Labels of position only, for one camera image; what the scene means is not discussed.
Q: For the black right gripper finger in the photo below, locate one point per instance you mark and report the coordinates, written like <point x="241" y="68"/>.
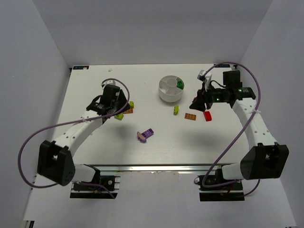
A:
<point x="200" y="98"/>
<point x="198" y="106"/>

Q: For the dark green square lego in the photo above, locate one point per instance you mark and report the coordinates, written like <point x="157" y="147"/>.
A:
<point x="180" y="83"/>

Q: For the aluminium table front rail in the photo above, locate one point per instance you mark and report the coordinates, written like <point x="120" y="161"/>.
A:
<point x="153" y="167"/>

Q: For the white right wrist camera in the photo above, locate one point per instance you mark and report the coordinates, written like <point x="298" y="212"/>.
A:
<point x="205" y="78"/>

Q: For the blue label sticker left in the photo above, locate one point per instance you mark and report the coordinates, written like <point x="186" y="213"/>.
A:
<point x="80" y="67"/>

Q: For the lime green curved lego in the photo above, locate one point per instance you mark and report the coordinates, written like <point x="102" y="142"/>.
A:
<point x="176" y="110"/>

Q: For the lime green tall lego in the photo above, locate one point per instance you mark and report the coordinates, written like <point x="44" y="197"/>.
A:
<point x="131" y="103"/>

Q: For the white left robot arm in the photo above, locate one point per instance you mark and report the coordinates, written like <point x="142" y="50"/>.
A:
<point x="55" y="160"/>

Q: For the orange flat lego plate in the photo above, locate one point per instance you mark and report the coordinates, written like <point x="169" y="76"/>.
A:
<point x="129" y="111"/>

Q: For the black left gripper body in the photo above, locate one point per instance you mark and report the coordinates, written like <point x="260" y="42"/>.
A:
<point x="121" y="103"/>

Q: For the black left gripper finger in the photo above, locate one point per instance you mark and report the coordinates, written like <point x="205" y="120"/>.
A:
<point x="123" y="104"/>
<point x="118" y="111"/>

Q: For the white round divided container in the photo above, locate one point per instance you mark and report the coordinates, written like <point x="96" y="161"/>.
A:
<point x="168" y="90"/>

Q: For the lime green sloped lego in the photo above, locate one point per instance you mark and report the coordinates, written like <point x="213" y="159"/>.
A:
<point x="119" y="116"/>

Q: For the purple lego assembly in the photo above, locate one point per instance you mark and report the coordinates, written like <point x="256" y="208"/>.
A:
<point x="142" y="137"/>

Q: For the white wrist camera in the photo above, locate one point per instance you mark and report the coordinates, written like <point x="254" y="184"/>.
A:
<point x="205" y="78"/>
<point x="108" y="82"/>

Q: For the blue label sticker right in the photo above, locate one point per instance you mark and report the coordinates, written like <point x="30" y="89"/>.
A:
<point x="222" y="65"/>

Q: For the dark green sloped lego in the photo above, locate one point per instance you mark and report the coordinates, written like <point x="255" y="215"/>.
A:
<point x="181" y="87"/>

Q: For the red curved lego brick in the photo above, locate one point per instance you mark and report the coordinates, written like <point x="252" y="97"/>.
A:
<point x="207" y="116"/>

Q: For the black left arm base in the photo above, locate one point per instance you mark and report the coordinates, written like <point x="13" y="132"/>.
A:
<point x="106" y="186"/>

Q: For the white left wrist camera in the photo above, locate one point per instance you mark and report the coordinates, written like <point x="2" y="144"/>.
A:
<point x="108" y="82"/>

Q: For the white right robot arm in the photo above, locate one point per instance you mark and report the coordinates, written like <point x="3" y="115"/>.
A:
<point x="266" y="158"/>

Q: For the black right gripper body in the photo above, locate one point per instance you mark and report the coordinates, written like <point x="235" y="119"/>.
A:
<point x="205" y="99"/>

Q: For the blue label sticker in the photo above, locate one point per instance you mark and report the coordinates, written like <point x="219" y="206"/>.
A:
<point x="222" y="65"/>
<point x="80" y="67"/>

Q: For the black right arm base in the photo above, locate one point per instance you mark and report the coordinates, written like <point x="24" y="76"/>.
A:
<point x="231" y="192"/>

